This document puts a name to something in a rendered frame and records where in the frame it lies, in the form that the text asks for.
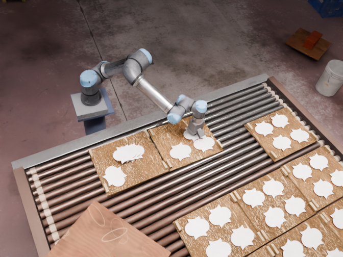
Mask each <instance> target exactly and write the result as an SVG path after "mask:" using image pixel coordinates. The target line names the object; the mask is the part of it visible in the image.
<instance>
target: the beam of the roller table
mask: <svg viewBox="0 0 343 257"><path fill-rule="evenodd" d="M268 78H270V77H269V76H268V75H267V74H266V73H263V74H260V75H257V76H254V77H252V78H249V79H246V80H243V81H241V82H238V83H235V84H232V85H229V86H226V87H223V88H220V89H217V90H215V91H212V92H209V93H206V94H203V95H200V96H197V97H195V98H192V99H193V100H195V101H198V100H204V101H205V102H206V103H207V104H209V103H211V102H214V101H217V100H219V99H222V98H225V97H227V96H230V95H233V94H236V93H238V92H241V91H244V90H247V89H250V88H252V87H255V86H258V85H261V84H262V83H266V81H267V79H268ZM167 117H168V115H167V114H166V113H165V112H164V111H162V110H158V111H155V112H152V113H149V114H146V115H143V116H141V117H138V118H135V119H132V120H129V121H126V122H124V123H121V124H118V125H115V126H112V127H109V128H106V129H104V130H101V131H98V132H96V133H93V134H90V135H87V136H84V137H81V138H78V139H75V140H72V141H69V142H67V143H64V144H61V145H58V146H55V147H52V148H50V149H47V150H44V151H41V152H38V153H35V154H33V155H30V156H27V157H24V158H22V159H19V160H16V161H13V162H11V165H12V168H13V170H14V169H17V168H20V167H23V168H24V170H25V171H26V170H29V169H30V168H33V167H37V166H40V165H42V164H45V163H48V162H51V161H53V160H56V159H59V158H62V157H64V156H67V155H70V154H72V153H75V152H77V151H80V150H83V149H86V148H89V147H92V146H94V145H97V144H100V143H102V142H105V141H108V140H111V139H113V138H116V137H119V136H122V135H124V134H127V133H130V132H132V131H135V130H138V129H141V128H143V127H146V126H148V125H151V124H154V123H157V122H159V121H162V120H165V119H167Z"/></svg>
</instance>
